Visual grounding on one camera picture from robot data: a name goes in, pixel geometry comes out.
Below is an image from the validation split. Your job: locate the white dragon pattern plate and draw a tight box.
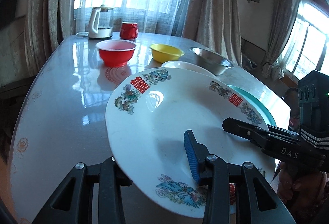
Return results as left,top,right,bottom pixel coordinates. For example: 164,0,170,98
104,67,276,219

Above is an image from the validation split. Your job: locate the stainless steel bowl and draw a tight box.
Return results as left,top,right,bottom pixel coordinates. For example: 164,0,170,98
190,47,234,76

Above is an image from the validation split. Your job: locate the white flower plate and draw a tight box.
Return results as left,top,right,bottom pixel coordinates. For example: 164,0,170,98
161,61,216,78

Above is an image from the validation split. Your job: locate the yellow plastic bowl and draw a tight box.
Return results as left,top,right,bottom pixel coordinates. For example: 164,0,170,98
150,43,185,63

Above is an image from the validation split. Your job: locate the red plastic bowl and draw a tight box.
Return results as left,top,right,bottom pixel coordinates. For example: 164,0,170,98
95,40,137,67

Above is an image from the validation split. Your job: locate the teal plate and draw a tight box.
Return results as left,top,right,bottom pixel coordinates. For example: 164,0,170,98
229,85,276,126

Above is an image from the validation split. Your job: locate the floral plastic tablecloth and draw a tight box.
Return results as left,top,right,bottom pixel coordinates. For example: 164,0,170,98
7,31,292,224

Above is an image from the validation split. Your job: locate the middle beige curtain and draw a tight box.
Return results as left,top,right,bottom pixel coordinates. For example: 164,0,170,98
182,0,242,66

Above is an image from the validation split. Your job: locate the beige curtain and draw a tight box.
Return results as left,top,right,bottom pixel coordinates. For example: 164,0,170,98
24,0,74,76
182,0,242,66

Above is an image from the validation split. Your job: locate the right tied curtain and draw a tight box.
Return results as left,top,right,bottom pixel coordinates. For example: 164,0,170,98
261,0,302,78

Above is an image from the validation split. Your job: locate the red mug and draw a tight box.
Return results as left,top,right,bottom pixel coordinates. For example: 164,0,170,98
120,22,138,40

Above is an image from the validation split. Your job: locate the white glass kettle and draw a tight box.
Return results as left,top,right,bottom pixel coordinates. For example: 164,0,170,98
88,4,114,40

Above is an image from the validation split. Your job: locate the left beige curtain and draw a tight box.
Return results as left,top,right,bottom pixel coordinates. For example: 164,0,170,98
24,0,74,76

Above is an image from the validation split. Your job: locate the black camera box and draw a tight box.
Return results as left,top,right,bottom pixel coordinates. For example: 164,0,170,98
298,70,328,138

